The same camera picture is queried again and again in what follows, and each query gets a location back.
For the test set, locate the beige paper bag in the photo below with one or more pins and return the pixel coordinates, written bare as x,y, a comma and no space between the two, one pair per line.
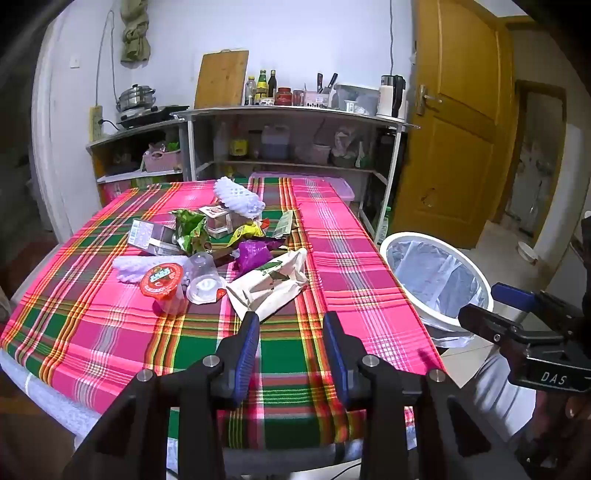
268,286

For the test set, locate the person's right hand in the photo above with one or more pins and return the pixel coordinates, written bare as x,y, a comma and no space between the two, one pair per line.
570,411

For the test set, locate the small carton red label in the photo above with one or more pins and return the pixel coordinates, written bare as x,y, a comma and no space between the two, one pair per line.
217,224

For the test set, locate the purple snack wrapper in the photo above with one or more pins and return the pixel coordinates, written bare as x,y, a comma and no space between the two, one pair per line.
254,254

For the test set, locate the clear plastic bottle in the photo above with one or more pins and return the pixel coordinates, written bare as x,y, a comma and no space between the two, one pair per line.
221,143

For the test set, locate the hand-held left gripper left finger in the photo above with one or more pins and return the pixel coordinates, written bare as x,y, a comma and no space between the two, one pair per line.
244,350

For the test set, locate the oil bottle yellow label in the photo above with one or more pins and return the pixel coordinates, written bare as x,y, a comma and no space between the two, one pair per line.
238,145

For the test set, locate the dark sauce bottle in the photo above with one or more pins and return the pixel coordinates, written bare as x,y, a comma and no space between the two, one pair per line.
272,85

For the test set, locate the yellowed power strip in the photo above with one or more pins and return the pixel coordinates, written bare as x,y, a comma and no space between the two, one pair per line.
96,122

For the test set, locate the dark brown wrapper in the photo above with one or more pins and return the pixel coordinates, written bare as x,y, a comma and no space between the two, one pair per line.
225,257

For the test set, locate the green bottle yellow label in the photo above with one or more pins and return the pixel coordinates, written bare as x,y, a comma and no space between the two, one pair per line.
262,87

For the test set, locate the small brown carton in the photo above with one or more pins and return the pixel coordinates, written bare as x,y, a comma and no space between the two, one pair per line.
147,235

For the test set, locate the white metal rack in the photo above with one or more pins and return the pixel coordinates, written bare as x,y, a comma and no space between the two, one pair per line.
286,114

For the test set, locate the small glass jar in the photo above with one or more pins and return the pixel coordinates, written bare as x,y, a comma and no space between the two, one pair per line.
298,98

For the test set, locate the white black kettle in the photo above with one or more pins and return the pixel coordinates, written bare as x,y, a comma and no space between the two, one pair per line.
390,97

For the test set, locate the wooden cutting board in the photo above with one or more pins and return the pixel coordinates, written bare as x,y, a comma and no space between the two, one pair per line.
221,78

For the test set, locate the plastic jug dark liquid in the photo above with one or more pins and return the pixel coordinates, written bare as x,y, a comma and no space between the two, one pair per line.
275,145

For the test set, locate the clear glass bottle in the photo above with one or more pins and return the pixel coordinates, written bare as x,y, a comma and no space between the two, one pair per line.
250,92

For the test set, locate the white round bin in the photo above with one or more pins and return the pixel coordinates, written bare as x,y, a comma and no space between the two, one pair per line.
480,281

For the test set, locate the black induction cooker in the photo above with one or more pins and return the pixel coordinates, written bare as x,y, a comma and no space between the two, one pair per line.
157,115

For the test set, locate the green snack wrapper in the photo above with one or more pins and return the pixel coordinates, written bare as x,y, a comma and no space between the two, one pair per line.
191,230

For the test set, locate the green plastic bottle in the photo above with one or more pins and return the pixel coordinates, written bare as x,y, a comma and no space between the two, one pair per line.
386,226

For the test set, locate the white bowl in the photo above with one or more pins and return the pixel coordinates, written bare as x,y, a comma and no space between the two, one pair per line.
527,251

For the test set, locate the pink knife holder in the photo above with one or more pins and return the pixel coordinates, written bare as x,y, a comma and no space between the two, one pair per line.
316,99

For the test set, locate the red lid jelly cup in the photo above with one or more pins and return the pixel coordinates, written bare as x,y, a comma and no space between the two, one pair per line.
159,281

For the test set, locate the green spray bottle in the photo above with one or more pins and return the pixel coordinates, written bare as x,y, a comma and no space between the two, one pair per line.
360,157

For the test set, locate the white refrigerator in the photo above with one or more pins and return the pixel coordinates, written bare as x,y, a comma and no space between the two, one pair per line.
565,207

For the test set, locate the red jar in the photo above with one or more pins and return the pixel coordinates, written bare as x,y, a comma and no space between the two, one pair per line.
283,97

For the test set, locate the white foam fruit net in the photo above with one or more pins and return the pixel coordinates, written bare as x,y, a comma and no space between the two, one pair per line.
131,268
238,196

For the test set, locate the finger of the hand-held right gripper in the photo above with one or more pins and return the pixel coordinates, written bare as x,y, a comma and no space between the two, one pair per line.
489,327
512,297

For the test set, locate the dark brown jar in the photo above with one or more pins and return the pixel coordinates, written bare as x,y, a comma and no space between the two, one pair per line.
255,145

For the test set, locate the white wall switch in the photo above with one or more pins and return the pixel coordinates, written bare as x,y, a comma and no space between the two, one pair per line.
74,60

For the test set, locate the pink basket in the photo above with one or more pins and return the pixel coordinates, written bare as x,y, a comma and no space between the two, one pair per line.
161,161

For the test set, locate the wooden door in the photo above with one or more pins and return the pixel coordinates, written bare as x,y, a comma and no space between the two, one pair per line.
457,138

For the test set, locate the kitchen knife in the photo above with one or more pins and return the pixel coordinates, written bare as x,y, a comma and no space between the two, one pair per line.
319,82
332,82

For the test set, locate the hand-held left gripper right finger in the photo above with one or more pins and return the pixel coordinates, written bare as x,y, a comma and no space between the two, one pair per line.
334,355

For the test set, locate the clear cup white lid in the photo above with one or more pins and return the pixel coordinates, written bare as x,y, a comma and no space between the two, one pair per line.
205,288

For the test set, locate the pink lid storage box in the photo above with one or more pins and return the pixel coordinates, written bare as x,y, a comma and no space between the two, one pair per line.
344,190

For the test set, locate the low wooden shelf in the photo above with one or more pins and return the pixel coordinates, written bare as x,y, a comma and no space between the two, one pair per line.
134,134

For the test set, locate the yellow snack wrapper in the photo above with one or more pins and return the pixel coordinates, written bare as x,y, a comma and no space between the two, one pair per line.
247,229

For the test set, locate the clear plastic cup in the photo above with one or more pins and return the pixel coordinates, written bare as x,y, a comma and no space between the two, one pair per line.
201,264

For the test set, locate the crumpled plastic bags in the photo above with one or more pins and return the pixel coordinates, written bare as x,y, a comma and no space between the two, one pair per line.
346,147

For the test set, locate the green hanging cloth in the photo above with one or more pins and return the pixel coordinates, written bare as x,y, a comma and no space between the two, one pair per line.
135,32

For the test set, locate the lidded plastic tub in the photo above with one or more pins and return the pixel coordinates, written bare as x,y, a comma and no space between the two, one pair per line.
321,153

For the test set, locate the green white packet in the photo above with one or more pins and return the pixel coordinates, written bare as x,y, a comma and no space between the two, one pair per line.
284,224

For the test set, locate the steel steamer pot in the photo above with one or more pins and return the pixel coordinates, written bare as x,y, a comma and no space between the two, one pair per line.
135,98

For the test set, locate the pink green plaid tablecloth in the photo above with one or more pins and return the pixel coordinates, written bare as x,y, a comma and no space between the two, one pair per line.
115,332

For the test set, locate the clear storage container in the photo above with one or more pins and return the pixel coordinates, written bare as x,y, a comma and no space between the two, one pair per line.
362,99

